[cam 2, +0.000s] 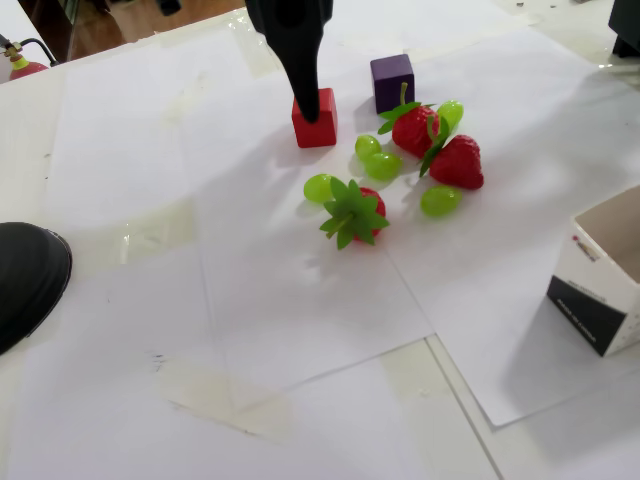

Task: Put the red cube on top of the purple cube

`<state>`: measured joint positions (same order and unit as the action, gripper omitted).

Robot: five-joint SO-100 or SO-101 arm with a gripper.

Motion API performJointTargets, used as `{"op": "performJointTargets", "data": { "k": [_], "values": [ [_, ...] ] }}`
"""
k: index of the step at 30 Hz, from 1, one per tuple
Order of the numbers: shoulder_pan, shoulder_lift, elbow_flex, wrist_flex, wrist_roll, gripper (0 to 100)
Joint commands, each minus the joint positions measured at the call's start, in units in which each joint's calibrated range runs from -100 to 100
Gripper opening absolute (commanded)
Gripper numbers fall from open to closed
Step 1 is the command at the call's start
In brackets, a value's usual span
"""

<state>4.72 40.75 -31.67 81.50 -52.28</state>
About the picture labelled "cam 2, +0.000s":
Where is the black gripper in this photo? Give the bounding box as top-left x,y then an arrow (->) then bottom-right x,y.
244,0 -> 334,125

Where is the open black white cardboard box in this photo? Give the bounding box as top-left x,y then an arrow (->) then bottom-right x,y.
545,185 -> 640,358

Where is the red fire extinguisher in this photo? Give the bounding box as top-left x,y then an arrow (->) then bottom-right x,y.
0,33 -> 60,84

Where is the red plastic strawberry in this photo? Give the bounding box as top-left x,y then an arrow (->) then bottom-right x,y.
318,178 -> 391,251
377,82 -> 441,160
418,115 -> 485,191

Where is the black round object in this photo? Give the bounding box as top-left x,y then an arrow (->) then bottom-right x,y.
0,221 -> 74,356

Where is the beige masking tape strip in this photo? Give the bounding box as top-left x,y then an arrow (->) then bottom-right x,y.
227,9 -> 284,79
377,335 -> 504,480
157,362 -> 294,444
74,197 -> 199,269

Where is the dark brown wooden furniture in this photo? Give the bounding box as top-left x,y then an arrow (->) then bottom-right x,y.
18,0 -> 126,64

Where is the red wooden cube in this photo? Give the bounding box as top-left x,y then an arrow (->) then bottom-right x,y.
291,87 -> 339,150

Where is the purple wooden cube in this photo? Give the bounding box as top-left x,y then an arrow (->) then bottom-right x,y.
369,53 -> 416,115

